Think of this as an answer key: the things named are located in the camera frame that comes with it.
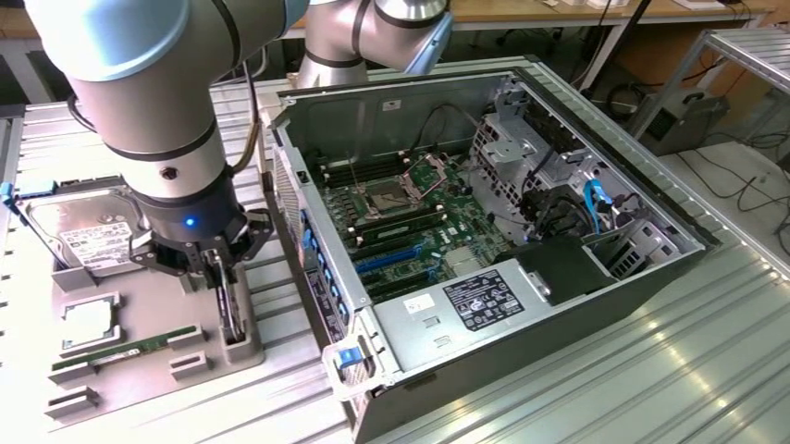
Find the dark grey equipment box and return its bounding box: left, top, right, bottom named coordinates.
left=640, top=91, right=732, bottom=157

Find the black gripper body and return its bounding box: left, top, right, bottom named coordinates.
left=130, top=178, right=250, bottom=252

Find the thin black wire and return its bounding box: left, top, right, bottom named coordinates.
left=416, top=104, right=488, bottom=157

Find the grey parts rack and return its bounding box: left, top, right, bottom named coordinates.
left=42, top=258, right=269, bottom=420

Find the silver CPU chip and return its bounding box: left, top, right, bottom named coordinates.
left=61, top=302, right=121, bottom=352

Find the black wire bundle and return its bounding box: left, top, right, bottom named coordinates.
left=520, top=182, right=589, bottom=242

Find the silver power supply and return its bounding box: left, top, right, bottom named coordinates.
left=373, top=256, right=558, bottom=376

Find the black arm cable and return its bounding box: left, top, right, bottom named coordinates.
left=227, top=59, right=261, bottom=178

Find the aluminium frame shelf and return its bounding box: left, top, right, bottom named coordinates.
left=671, top=28, right=790, bottom=140

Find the wooden desk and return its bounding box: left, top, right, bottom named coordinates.
left=449, top=0, right=777, bottom=31

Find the hard disk with blue rails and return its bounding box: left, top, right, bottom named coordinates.
left=0, top=173, right=157, bottom=279

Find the blue expansion slot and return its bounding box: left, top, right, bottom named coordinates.
left=356, top=247, right=426, bottom=276

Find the green RAM stick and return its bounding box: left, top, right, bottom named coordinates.
left=50, top=326, right=199, bottom=371

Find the large perforated disk bay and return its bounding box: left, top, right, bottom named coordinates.
left=468, top=110, right=596, bottom=242

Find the silver chipset heatsink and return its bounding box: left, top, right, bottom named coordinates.
left=446, top=253, right=490, bottom=275

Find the white side table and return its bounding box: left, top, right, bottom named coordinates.
left=657, top=138, right=790, bottom=242

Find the open black PC case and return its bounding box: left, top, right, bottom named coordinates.
left=258, top=55, right=725, bottom=444

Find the blue flat wire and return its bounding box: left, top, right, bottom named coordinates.
left=582, top=178, right=620, bottom=233

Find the black cable on side table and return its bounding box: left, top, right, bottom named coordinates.
left=696, top=146, right=790, bottom=215

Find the small silver disk bay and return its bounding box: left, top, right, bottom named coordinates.
left=584, top=216, right=688, bottom=281

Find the CPU socket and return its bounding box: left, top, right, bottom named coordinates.
left=362, top=182, right=429, bottom=219

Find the metal socket cover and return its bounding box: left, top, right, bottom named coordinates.
left=401, top=154, right=453, bottom=198

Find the green motherboard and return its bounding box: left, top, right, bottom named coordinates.
left=318, top=150, right=516, bottom=302

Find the long black expansion slot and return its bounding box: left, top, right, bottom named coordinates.
left=364, top=265, right=429, bottom=290
left=370, top=275, right=436, bottom=298

